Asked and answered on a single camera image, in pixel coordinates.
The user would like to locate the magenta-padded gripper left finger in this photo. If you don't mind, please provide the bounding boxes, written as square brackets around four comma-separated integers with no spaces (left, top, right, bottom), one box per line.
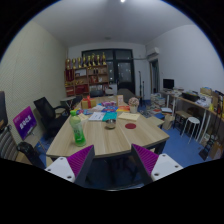
[44,144,96,188]

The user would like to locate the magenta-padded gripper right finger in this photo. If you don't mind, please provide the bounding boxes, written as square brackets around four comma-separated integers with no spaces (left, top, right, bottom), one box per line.
[130,143,184,186]

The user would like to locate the green drink bottle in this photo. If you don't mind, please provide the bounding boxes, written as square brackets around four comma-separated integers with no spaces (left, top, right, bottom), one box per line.
[68,109,87,148]

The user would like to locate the black bag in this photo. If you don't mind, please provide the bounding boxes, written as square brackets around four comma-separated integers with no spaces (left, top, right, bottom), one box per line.
[16,141,46,169]

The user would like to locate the small light wooden table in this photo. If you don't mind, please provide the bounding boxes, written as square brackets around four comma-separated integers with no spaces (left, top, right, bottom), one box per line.
[145,115,165,128]

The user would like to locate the flat round red coaster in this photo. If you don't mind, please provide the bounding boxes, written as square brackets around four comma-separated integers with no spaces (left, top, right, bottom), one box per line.
[124,122,137,130]

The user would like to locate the cream notebook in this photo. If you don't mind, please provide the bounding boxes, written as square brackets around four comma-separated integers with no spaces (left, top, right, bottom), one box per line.
[77,113,89,122]

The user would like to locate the black office chair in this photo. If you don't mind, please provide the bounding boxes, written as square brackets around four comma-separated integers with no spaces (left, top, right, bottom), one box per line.
[33,96,69,138]

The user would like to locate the white round stool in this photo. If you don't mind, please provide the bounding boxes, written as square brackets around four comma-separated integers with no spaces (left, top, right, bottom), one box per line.
[182,116,201,145]

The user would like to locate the dark wooden stool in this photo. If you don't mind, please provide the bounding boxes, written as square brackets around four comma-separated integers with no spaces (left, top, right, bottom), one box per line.
[173,110,193,136]

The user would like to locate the purple sign board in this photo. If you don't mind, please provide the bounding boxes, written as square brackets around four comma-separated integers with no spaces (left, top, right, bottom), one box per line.
[12,105,38,141]

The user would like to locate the striped grey chair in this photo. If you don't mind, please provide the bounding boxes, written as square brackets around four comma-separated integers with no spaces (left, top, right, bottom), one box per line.
[0,90,21,163]

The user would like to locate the white booklet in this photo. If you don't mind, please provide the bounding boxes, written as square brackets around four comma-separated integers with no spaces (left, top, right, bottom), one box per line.
[88,111,106,122]

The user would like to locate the pile of books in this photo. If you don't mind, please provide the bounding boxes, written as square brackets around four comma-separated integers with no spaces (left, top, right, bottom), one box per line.
[149,93,167,116]

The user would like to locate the small metal cup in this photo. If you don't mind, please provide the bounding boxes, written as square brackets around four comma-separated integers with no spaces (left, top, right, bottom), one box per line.
[105,118,117,130]

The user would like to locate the small white round table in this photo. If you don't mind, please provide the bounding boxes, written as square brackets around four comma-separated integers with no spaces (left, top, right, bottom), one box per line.
[59,95,77,109]

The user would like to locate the white paper sheet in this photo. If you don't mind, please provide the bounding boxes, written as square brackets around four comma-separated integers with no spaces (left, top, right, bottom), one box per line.
[91,104,106,113]

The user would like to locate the teal book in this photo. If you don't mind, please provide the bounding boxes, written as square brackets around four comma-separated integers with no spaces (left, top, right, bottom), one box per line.
[101,111,118,122]

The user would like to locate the pink flowers in white pot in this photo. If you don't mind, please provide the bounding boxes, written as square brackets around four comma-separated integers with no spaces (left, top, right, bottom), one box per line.
[128,96,140,114]

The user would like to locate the orange yellow book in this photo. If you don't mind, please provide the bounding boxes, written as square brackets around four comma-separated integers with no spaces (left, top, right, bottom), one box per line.
[115,105,131,113]

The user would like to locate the long white side desk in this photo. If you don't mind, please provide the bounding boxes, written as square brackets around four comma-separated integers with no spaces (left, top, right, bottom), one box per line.
[159,88,224,144]

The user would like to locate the blue book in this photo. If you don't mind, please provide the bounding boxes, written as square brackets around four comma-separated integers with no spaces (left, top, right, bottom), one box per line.
[101,105,118,113]

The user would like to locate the pink package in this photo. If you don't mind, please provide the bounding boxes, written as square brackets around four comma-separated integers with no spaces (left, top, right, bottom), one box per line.
[101,100,116,108]

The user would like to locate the beige standing card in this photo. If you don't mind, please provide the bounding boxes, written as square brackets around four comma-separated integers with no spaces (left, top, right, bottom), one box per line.
[116,94,125,107]

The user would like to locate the black computer monitor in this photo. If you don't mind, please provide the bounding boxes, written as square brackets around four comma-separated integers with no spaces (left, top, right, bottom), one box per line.
[162,78,175,90]

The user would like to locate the wooden shelf unit with trophies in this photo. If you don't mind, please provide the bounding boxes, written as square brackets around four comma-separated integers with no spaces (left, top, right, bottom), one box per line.
[64,52,110,98]

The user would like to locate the dark glass door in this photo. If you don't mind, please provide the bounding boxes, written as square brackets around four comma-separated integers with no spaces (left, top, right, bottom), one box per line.
[81,48,136,95]

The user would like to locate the white air conditioner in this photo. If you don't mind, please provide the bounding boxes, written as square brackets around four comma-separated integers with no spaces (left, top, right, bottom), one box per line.
[145,46,161,58]

